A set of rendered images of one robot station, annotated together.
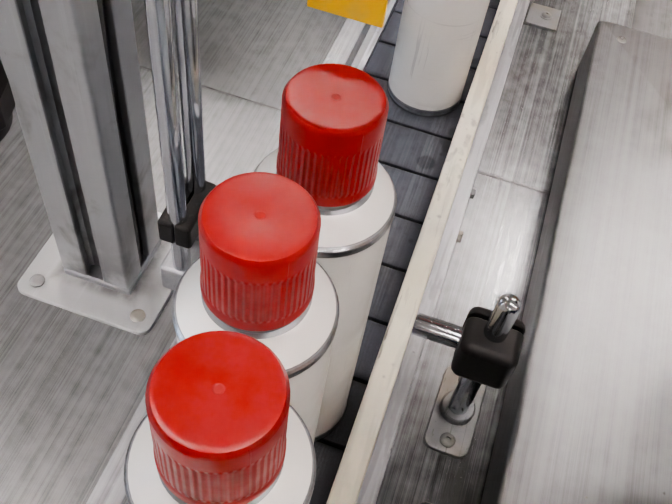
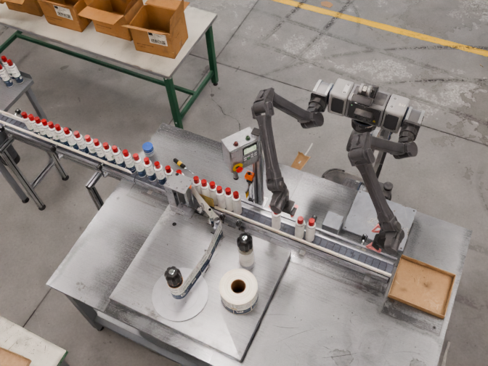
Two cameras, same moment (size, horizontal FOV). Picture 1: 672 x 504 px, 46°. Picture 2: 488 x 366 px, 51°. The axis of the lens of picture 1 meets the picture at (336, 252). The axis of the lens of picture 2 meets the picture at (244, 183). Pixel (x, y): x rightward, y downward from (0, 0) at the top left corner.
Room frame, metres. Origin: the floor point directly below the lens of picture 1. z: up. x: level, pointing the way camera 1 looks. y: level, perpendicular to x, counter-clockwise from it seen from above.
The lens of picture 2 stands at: (0.74, -1.49, 3.53)
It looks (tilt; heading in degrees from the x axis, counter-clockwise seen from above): 56 degrees down; 108
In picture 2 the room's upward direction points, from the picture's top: 5 degrees counter-clockwise
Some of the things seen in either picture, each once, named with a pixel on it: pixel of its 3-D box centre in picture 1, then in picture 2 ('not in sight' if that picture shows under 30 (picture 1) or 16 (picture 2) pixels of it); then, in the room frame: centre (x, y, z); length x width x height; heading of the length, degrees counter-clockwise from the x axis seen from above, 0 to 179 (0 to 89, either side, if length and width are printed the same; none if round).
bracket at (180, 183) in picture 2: not in sight; (179, 182); (-0.14, -0.03, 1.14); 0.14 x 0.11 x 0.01; 169
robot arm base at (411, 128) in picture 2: not in sight; (407, 134); (1.03, 0.32, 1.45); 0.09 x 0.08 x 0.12; 169
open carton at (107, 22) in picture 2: not in sight; (117, 7); (-1.22, 1.56, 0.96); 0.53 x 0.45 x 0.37; 81
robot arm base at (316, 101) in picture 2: not in sight; (316, 105); (0.54, 0.42, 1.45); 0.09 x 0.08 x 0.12; 169
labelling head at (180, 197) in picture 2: not in sight; (182, 194); (-0.14, -0.02, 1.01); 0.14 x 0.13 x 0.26; 169
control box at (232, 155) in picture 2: not in sight; (240, 150); (0.21, 0.09, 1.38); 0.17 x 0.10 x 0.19; 44
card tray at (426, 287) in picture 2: not in sight; (421, 285); (1.28, -0.20, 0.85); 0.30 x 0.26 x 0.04; 169
